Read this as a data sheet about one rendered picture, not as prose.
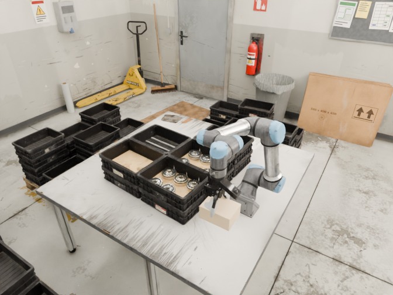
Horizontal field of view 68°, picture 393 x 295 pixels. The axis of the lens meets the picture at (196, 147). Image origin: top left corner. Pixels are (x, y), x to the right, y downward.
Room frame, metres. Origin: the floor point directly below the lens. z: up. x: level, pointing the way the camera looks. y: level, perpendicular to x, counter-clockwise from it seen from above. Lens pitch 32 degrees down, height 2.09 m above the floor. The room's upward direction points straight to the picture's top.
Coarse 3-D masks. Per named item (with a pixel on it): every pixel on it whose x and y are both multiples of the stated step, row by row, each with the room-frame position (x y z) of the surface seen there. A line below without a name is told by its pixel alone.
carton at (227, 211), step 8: (208, 200) 1.06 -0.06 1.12; (224, 200) 1.06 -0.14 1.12; (200, 208) 1.02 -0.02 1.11; (216, 208) 1.01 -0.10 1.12; (224, 208) 1.01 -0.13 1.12; (232, 208) 1.01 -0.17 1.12; (200, 216) 1.02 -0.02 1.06; (208, 216) 1.00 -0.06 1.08; (216, 216) 0.97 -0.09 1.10; (224, 216) 0.96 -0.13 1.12; (232, 216) 0.96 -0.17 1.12; (216, 224) 0.97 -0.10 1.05; (224, 224) 0.95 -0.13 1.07; (232, 224) 0.97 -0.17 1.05
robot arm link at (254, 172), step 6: (252, 168) 1.55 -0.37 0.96; (258, 168) 1.54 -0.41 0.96; (264, 168) 1.56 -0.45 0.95; (246, 174) 1.54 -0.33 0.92; (252, 174) 1.52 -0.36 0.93; (258, 174) 1.50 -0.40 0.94; (246, 180) 1.50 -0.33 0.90; (252, 180) 1.49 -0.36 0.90; (258, 180) 1.47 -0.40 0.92; (258, 186) 1.49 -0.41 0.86
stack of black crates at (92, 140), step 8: (88, 128) 2.76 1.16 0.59; (96, 128) 2.84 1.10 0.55; (104, 128) 2.88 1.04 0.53; (112, 128) 2.81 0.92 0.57; (72, 136) 2.58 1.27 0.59; (80, 136) 2.65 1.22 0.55; (88, 136) 2.73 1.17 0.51; (96, 136) 2.76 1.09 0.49; (104, 136) 2.58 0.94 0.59; (112, 136) 2.67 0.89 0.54; (120, 136) 2.77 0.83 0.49; (80, 144) 2.53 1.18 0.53; (88, 144) 2.44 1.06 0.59; (96, 144) 2.49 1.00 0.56; (104, 144) 2.56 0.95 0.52; (80, 152) 2.54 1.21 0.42; (88, 152) 2.46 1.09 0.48
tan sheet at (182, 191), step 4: (156, 176) 1.62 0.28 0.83; (160, 176) 1.62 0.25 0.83; (164, 180) 1.58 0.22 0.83; (168, 180) 1.58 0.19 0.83; (172, 180) 1.58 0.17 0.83; (172, 184) 1.53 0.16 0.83; (176, 188) 1.49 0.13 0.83; (180, 188) 1.49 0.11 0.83; (184, 188) 1.49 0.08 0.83; (176, 192) 1.46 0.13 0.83; (180, 192) 1.46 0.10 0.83; (184, 192) 1.46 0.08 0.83; (188, 192) 1.46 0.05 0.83
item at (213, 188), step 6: (210, 174) 1.04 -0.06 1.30; (210, 180) 1.04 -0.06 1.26; (216, 180) 1.01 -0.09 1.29; (204, 186) 1.04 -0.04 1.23; (210, 186) 1.03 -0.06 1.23; (216, 186) 1.03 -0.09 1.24; (204, 192) 1.04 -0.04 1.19; (210, 192) 1.03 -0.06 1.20; (216, 192) 1.00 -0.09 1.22; (222, 192) 1.02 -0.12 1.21
